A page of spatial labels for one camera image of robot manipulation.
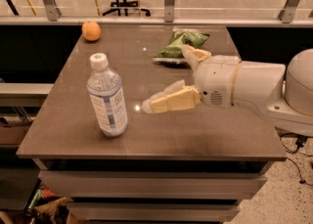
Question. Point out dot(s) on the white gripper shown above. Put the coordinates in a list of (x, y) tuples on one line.
[(215, 79)]

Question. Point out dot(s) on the clear plastic water bottle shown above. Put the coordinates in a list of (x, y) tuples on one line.
[(105, 90)]

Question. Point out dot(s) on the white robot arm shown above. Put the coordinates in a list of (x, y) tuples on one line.
[(281, 94)]

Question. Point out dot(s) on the green chip bag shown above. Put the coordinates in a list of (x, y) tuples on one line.
[(172, 53)]

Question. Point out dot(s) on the orange fruit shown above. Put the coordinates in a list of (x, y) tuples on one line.
[(91, 31)]

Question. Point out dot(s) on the grey drawer cabinet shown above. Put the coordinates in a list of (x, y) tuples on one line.
[(157, 197)]

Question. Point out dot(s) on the clutter under table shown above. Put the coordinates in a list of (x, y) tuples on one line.
[(44, 208)]

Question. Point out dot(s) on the right metal railing bracket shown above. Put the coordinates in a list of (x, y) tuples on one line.
[(288, 12)]

